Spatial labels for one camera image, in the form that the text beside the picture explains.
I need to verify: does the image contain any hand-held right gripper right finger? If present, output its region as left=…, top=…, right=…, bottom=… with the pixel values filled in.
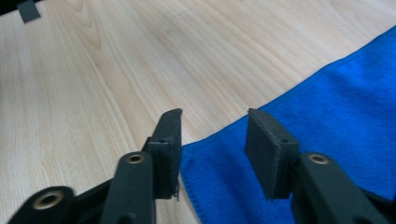
left=244, top=107, right=302, bottom=201

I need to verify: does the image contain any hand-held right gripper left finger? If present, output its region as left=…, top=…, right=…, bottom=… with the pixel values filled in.
left=142, top=107, right=184, bottom=201

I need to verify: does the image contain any blue towel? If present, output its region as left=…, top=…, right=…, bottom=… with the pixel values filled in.
left=179, top=24, right=396, bottom=224

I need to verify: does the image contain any grey tape piece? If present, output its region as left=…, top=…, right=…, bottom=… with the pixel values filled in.
left=16, top=0, right=42, bottom=24

